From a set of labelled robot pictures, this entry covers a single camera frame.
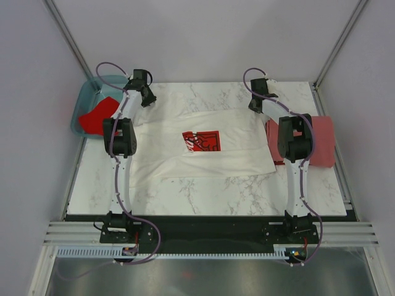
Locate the aluminium frame post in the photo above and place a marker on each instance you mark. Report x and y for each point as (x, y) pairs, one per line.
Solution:
(67, 36)
(341, 40)

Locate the right aluminium frame post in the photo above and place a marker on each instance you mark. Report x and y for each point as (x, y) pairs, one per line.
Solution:
(341, 40)

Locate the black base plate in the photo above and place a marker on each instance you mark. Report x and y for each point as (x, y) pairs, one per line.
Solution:
(203, 233)

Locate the teal plastic bin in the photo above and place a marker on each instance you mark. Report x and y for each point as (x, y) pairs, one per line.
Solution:
(91, 93)

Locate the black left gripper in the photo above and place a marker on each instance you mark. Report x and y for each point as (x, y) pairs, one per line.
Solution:
(151, 100)

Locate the white slotted cable duct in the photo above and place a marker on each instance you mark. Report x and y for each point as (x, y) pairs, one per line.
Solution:
(118, 252)

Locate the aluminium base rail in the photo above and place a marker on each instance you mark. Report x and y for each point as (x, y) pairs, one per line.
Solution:
(335, 234)

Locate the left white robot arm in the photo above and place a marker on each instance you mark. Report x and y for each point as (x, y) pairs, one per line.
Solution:
(120, 139)

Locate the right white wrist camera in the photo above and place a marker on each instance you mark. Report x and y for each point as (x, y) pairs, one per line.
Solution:
(271, 83)

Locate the left aluminium frame post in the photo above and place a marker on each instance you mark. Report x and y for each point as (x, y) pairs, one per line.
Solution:
(67, 36)

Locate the white t shirt red print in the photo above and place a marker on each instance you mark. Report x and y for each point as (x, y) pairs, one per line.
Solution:
(173, 142)

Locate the folded maroon t shirt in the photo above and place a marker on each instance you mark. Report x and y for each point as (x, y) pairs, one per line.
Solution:
(324, 154)

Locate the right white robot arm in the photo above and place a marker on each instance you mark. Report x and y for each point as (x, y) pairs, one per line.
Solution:
(295, 144)

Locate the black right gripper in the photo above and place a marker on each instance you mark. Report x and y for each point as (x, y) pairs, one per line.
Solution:
(251, 108)

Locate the bright red t shirt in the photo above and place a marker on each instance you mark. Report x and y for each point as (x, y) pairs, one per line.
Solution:
(91, 122)

